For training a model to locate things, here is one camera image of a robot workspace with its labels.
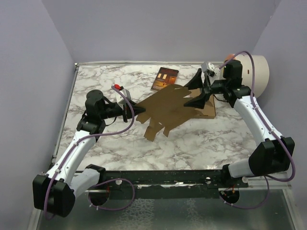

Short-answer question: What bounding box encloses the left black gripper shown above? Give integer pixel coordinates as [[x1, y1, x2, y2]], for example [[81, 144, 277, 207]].
[[100, 99, 146, 123]]

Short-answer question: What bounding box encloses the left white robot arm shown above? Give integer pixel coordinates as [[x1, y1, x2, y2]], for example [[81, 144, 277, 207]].
[[33, 85, 146, 219]]

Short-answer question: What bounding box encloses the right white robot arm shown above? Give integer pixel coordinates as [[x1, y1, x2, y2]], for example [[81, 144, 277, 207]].
[[184, 60, 295, 187]]

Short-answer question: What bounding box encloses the dark paperback book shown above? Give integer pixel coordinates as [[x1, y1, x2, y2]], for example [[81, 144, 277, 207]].
[[151, 67, 179, 91]]

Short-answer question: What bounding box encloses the folded brown cardboard box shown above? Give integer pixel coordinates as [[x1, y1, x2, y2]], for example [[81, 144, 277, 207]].
[[189, 89, 216, 119]]

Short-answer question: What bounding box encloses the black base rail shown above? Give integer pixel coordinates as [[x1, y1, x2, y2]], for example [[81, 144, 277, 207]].
[[47, 165, 255, 199]]

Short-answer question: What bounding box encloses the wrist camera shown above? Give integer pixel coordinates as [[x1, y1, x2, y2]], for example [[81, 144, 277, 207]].
[[201, 62, 220, 77], [111, 84, 131, 108]]

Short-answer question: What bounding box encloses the round pastel drawer cabinet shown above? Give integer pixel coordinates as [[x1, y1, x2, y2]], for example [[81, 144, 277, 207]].
[[234, 54, 270, 98]]

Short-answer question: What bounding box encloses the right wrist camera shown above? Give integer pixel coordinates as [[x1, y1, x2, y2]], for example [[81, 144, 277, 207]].
[[201, 62, 220, 77]]

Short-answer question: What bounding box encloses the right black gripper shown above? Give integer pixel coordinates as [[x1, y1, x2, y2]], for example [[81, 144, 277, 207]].
[[181, 69, 229, 108]]

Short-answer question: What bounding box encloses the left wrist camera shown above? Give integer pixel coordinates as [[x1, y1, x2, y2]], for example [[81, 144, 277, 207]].
[[111, 84, 131, 108]]

